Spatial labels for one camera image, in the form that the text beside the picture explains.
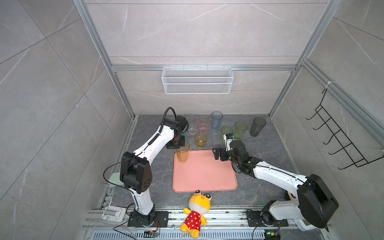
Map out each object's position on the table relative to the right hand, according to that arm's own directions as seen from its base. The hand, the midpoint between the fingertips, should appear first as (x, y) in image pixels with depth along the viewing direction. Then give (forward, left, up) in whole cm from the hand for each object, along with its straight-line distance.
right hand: (218, 147), depth 87 cm
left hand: (+2, +24, +2) cm, 24 cm away
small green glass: (+18, -8, -6) cm, 20 cm away
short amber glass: (+13, +10, -9) cm, 19 cm away
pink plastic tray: (-9, +10, -15) cm, 20 cm away
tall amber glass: (-5, +21, +3) cm, 22 cm away
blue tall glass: (+24, -2, -1) cm, 25 cm away
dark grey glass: (+18, -29, -1) cm, 34 cm away
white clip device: (-32, +55, -9) cm, 65 cm away
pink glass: (+26, +7, -9) cm, 28 cm away
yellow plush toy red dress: (-29, +12, -4) cm, 32 cm away
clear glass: (+19, +16, -8) cm, 26 cm away
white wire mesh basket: (+43, +11, +18) cm, 48 cm away
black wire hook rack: (-20, -52, +20) cm, 59 cm away
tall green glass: (+14, -16, -1) cm, 21 cm away
